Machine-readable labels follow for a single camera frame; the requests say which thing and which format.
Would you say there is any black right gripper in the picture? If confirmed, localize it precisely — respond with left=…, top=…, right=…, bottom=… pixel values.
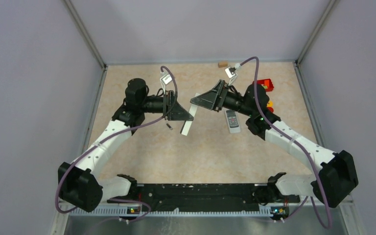
left=191, top=80, right=254, bottom=117

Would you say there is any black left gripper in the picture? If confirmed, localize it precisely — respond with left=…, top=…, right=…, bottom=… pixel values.
left=139, top=90, right=193, bottom=120

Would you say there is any long white remote control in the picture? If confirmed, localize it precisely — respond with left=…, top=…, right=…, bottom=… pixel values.
left=180, top=104, right=198, bottom=136

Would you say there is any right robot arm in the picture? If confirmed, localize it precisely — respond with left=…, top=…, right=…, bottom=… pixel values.
left=190, top=80, right=359, bottom=208

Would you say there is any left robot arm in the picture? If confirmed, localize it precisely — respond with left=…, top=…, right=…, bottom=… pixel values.
left=55, top=74, right=193, bottom=212

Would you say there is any small wooden block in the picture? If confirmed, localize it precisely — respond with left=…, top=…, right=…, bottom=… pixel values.
left=217, top=61, right=228, bottom=68

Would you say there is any red bin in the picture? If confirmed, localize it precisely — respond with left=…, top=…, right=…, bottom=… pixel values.
left=257, top=78, right=274, bottom=92

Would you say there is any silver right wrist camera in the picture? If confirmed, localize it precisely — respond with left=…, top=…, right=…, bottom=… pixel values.
left=224, top=63, right=241, bottom=86

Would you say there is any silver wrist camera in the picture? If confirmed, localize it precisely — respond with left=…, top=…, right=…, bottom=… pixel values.
left=224, top=63, right=241, bottom=86
left=159, top=72, right=173, bottom=91

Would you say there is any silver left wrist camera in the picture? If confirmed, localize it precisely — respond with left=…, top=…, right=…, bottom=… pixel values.
left=159, top=72, right=173, bottom=91

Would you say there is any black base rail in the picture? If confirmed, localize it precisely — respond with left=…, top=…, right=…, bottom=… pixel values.
left=117, top=179, right=301, bottom=212

